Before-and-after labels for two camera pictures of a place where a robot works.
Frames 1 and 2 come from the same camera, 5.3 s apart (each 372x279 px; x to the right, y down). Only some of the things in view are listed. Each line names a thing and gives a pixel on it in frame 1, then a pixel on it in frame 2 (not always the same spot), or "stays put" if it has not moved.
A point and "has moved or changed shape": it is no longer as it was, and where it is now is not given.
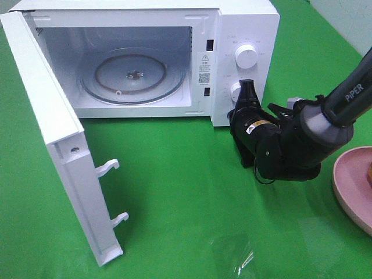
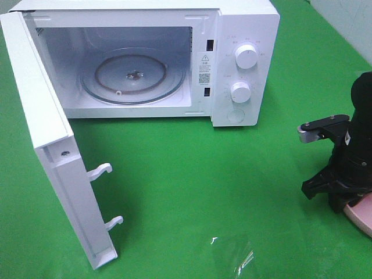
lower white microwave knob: x=235 y=90 stays put
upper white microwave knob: x=246 y=56 stays put
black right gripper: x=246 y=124 -> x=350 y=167
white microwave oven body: x=164 y=58 stays put
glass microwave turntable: x=131 y=75 stays put
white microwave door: x=64 y=135 has moved or changed shape
